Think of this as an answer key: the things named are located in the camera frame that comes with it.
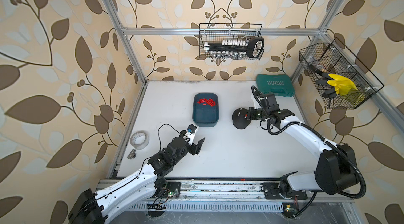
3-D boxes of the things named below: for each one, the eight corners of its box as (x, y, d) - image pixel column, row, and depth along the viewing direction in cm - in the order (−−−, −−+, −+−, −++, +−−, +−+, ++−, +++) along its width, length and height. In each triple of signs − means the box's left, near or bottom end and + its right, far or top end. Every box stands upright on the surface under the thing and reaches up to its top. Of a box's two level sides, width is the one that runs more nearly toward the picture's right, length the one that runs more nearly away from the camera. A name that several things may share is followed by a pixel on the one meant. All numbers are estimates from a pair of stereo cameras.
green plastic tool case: (260, 98, 113) (262, 92, 109) (255, 79, 126) (257, 73, 121) (295, 98, 113) (298, 92, 109) (286, 79, 126) (289, 73, 121)
